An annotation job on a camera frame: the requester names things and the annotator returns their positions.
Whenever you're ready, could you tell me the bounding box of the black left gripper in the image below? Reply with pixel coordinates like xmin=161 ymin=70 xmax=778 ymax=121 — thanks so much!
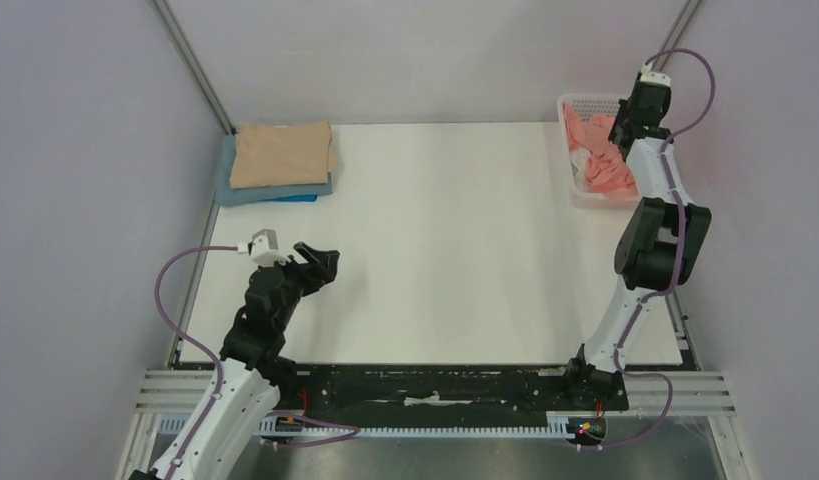
xmin=264 ymin=241 xmax=338 ymax=329

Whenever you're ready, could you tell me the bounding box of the pink t shirt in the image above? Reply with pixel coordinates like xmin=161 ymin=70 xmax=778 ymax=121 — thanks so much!
xmin=563 ymin=103 xmax=638 ymax=199

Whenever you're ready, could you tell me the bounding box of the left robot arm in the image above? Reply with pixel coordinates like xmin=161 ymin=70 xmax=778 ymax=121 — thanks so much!
xmin=130 ymin=230 xmax=340 ymax=479

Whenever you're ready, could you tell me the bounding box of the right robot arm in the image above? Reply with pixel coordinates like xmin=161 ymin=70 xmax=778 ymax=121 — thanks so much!
xmin=562 ymin=80 xmax=712 ymax=408

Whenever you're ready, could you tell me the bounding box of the white plastic laundry basket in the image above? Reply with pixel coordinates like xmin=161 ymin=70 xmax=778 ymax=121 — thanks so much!
xmin=557 ymin=93 xmax=639 ymax=209

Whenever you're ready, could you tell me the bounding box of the white t shirt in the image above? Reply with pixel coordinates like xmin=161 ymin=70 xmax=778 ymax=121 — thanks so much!
xmin=569 ymin=147 xmax=591 ymax=191

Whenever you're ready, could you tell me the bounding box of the beige folded t shirt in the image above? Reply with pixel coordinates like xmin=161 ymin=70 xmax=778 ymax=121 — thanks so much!
xmin=230 ymin=121 xmax=337 ymax=190

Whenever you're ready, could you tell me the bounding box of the blue folded t shirt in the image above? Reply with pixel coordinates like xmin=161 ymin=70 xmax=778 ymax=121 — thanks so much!
xmin=214 ymin=135 xmax=333 ymax=207

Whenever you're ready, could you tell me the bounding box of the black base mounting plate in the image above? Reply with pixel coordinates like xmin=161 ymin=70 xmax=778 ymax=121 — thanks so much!
xmin=276 ymin=363 xmax=630 ymax=429

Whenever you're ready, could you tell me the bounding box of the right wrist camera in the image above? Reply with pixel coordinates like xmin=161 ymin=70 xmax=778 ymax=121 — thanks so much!
xmin=638 ymin=62 xmax=671 ymax=88

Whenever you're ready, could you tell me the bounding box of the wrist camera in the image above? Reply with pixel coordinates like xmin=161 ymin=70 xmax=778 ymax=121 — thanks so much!
xmin=247 ymin=229 xmax=290 ymax=268
xmin=638 ymin=62 xmax=671 ymax=88

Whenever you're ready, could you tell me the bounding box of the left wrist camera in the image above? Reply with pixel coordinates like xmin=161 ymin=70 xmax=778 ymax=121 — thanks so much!
xmin=247 ymin=229 xmax=290 ymax=268

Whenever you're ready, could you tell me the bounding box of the white slotted cable duct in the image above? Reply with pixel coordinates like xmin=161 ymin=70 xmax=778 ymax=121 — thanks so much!
xmin=157 ymin=411 xmax=583 ymax=440

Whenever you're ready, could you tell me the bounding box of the aluminium frame rail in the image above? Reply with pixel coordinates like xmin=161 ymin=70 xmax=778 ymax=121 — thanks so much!
xmin=137 ymin=370 xmax=737 ymax=418

